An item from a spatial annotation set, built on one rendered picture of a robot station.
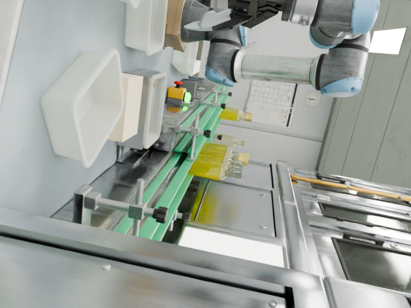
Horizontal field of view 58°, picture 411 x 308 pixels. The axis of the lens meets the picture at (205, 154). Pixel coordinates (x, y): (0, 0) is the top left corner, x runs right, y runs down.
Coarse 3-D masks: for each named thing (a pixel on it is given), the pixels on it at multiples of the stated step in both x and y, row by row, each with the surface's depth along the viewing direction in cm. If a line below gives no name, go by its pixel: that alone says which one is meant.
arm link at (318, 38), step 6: (312, 30) 80; (318, 30) 76; (312, 36) 81; (318, 36) 78; (324, 36) 76; (330, 36) 74; (342, 36) 75; (312, 42) 84; (318, 42) 80; (324, 42) 79; (330, 42) 78; (336, 42) 79; (324, 48) 83
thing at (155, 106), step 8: (152, 80) 105; (160, 80) 120; (152, 88) 106; (160, 88) 121; (152, 96) 122; (160, 96) 122; (152, 104) 123; (160, 104) 123; (152, 112) 124; (160, 112) 124; (152, 120) 125; (160, 120) 124; (144, 128) 110; (152, 128) 125; (160, 128) 126; (144, 136) 110; (152, 136) 122; (144, 144) 111
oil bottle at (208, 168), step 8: (200, 160) 137; (208, 160) 139; (192, 168) 136; (200, 168) 136; (208, 168) 135; (216, 168) 135; (224, 168) 135; (200, 176) 137; (208, 176) 136; (216, 176) 136; (224, 176) 136
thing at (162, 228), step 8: (216, 128) 215; (192, 176) 137; (184, 184) 129; (184, 192) 122; (176, 200) 115; (168, 208) 109; (176, 208) 110; (168, 216) 105; (160, 224) 100; (168, 224) 101; (160, 232) 96; (160, 240) 93
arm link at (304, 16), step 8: (296, 0) 67; (304, 0) 66; (312, 0) 66; (296, 8) 67; (304, 8) 67; (312, 8) 67; (296, 16) 68; (304, 16) 68; (312, 16) 68; (304, 24) 69
